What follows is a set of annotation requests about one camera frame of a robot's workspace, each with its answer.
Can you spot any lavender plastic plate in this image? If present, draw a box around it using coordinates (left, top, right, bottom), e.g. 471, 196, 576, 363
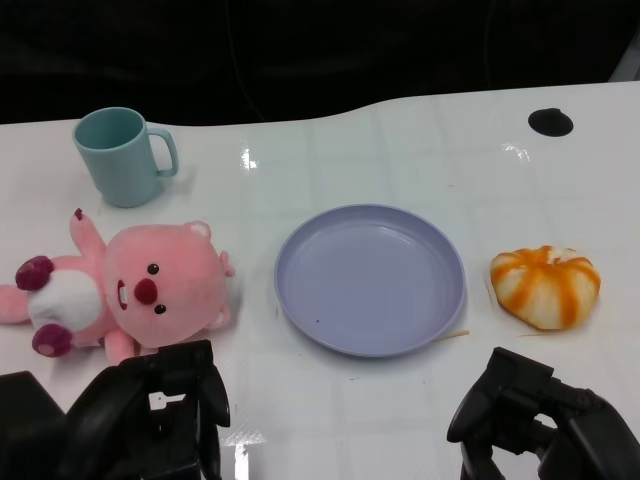
273, 203, 469, 359

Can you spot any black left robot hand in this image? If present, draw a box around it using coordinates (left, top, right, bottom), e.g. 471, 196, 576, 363
53, 339, 232, 480

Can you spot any black round cable grommet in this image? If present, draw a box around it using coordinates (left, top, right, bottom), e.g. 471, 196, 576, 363
527, 107, 575, 136

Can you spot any teal plastic mug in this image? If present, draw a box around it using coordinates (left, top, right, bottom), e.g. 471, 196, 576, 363
72, 106, 180, 209

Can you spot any pink plush beaver doll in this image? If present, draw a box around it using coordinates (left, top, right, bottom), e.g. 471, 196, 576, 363
0, 207, 237, 365

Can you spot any orange striped white bun toy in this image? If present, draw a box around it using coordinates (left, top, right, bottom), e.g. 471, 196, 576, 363
489, 244, 602, 332

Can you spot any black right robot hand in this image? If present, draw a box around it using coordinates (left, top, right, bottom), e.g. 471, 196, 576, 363
446, 346, 636, 480

